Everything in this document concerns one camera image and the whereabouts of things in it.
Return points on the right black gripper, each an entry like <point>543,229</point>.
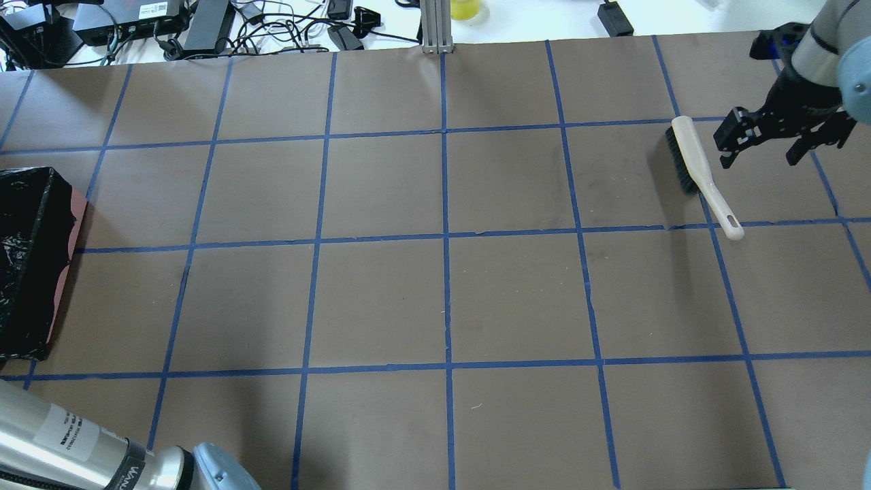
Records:
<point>801,90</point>

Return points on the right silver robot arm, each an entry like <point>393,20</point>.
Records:
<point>835,52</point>

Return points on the aluminium frame post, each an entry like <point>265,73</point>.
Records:
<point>436,27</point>

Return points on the beige hand brush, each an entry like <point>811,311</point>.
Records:
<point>694,175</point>

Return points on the black lined trash bin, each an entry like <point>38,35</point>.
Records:
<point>41,217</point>

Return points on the black power adapter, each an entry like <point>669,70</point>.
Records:
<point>614,20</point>

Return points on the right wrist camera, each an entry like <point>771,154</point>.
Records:
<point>778,43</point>

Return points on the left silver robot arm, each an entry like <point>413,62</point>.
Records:
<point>45,446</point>

